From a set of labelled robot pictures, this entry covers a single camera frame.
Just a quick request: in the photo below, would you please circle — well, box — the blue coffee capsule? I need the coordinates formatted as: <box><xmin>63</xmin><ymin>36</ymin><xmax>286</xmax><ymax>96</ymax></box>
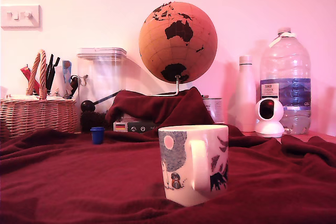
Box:
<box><xmin>90</xmin><ymin>126</ymin><xmax>106</xmax><ymax>145</ymax></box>

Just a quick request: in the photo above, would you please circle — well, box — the black utensil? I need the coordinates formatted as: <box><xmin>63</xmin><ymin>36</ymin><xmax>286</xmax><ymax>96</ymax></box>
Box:
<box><xmin>46</xmin><ymin>54</ymin><xmax>54</xmax><ymax>90</ymax></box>
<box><xmin>50</xmin><ymin>56</ymin><xmax>61</xmax><ymax>90</ymax></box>

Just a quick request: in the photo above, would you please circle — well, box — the metal tin can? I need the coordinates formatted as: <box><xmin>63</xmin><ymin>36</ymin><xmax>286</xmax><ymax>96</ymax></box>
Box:
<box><xmin>201</xmin><ymin>94</ymin><xmax>224</xmax><ymax>124</ymax></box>

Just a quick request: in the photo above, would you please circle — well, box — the red packet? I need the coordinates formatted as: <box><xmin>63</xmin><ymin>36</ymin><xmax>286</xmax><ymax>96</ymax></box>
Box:
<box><xmin>20</xmin><ymin>64</ymin><xmax>40</xmax><ymax>95</ymax></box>

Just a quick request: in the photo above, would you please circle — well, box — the box with German flag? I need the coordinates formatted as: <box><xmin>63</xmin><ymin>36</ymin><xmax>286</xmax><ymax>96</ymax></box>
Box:
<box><xmin>112</xmin><ymin>121</ymin><xmax>161</xmax><ymax>134</ymax></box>

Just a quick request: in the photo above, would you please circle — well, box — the clear plastic container with lid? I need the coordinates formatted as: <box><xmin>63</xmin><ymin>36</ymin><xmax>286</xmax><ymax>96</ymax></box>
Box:
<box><xmin>76</xmin><ymin>47</ymin><xmax>128</xmax><ymax>115</ymax></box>

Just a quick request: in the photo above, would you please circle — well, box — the small white round camera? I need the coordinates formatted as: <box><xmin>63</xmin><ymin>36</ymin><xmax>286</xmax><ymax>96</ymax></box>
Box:
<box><xmin>254</xmin><ymin>97</ymin><xmax>286</xmax><ymax>138</ymax></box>

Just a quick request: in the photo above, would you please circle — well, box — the white insulated bottle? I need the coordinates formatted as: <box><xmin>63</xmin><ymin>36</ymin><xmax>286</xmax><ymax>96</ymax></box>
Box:
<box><xmin>232</xmin><ymin>55</ymin><xmax>257</xmax><ymax>133</ymax></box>

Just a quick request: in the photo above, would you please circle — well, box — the cork globe on metal stand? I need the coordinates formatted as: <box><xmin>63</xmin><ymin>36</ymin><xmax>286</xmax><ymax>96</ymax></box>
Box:
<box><xmin>138</xmin><ymin>1</ymin><xmax>218</xmax><ymax>97</ymax></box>

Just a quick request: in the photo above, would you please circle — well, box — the dark red cloth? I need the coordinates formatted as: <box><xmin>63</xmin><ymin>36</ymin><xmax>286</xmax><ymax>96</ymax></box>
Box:
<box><xmin>0</xmin><ymin>86</ymin><xmax>336</xmax><ymax>224</ymax></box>

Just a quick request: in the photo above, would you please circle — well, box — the pale blue card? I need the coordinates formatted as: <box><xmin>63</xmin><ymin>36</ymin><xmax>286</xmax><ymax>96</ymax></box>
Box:
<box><xmin>62</xmin><ymin>60</ymin><xmax>72</xmax><ymax>84</ymax></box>

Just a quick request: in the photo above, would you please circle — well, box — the large clear water bottle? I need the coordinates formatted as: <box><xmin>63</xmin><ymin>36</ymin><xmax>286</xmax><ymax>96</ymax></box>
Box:
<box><xmin>259</xmin><ymin>27</ymin><xmax>312</xmax><ymax>135</ymax></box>

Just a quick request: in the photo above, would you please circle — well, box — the white light switch plate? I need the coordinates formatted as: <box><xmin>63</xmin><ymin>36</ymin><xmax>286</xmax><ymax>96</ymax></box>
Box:
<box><xmin>0</xmin><ymin>5</ymin><xmax>42</xmax><ymax>30</ymax></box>

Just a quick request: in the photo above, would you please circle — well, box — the black ball-ended tool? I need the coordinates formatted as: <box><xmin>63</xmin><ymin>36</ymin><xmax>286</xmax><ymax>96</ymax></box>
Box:
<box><xmin>80</xmin><ymin>90</ymin><xmax>123</xmax><ymax>113</ymax></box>

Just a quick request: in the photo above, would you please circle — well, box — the white illustrated mug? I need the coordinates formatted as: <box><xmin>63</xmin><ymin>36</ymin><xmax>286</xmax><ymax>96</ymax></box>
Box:
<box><xmin>157</xmin><ymin>124</ymin><xmax>229</xmax><ymax>208</ymax></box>

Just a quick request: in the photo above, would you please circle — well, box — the dark handled tool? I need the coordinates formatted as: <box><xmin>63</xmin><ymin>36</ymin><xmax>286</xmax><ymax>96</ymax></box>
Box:
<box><xmin>68</xmin><ymin>74</ymin><xmax>80</xmax><ymax>99</ymax></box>

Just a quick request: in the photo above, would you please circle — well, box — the wicker basket with handle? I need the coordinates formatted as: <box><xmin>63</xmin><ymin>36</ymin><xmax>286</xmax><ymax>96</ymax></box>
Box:
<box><xmin>0</xmin><ymin>49</ymin><xmax>78</xmax><ymax>137</ymax></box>

